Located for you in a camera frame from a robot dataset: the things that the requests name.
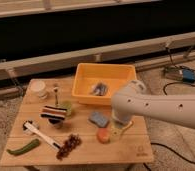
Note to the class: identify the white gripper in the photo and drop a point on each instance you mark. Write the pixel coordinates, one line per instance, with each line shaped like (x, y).
(121, 119)

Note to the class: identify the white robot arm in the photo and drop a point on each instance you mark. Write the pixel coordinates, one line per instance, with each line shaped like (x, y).
(132, 99)

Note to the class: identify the white cup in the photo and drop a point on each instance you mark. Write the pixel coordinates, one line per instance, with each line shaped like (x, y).
(39, 89)

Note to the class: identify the orange fruit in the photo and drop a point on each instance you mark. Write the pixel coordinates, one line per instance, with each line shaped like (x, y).
(103, 135)

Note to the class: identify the blue sponge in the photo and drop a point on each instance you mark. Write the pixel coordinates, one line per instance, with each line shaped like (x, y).
(99, 119)

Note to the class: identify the blue object in bin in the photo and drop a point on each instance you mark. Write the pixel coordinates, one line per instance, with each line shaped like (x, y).
(99, 89)

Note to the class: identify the yellow plastic bin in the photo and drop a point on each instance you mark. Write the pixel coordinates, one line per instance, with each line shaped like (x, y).
(88, 75)

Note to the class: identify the bunch of dark grapes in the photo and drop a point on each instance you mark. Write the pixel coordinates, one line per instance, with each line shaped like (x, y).
(71, 143)

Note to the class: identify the dark bowl under cloth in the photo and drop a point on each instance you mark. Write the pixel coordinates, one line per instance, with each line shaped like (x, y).
(56, 123)

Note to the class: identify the wooden slatted table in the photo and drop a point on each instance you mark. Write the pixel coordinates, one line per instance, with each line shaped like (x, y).
(133, 147)

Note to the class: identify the blue electronic box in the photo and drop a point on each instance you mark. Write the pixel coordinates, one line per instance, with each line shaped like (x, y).
(179, 74)

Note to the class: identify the small brush upright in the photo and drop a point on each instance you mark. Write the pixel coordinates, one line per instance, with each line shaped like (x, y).
(55, 89)

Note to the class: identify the striped cloth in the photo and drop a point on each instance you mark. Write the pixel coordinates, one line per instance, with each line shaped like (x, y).
(53, 113)

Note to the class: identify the green chili pepper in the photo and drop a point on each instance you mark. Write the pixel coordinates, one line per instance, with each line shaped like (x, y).
(28, 147)

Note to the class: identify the white handled spatula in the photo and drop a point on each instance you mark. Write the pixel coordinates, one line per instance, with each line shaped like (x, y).
(46, 138)

